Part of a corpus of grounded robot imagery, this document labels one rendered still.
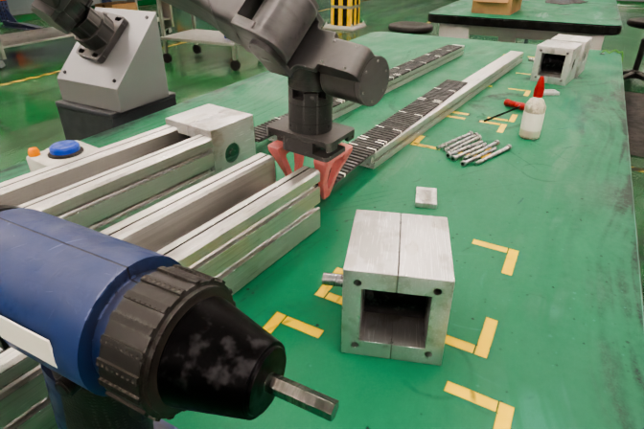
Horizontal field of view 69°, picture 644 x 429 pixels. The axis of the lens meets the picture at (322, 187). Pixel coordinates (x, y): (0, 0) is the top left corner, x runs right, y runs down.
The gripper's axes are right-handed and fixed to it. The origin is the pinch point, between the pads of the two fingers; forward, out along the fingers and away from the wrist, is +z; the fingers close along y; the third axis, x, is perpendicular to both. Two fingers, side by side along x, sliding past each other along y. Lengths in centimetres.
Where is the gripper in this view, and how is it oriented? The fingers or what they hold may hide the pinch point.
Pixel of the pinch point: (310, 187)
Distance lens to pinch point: 65.9
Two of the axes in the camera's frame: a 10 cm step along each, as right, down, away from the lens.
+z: -0.1, 8.7, 4.9
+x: 5.5, -4.0, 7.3
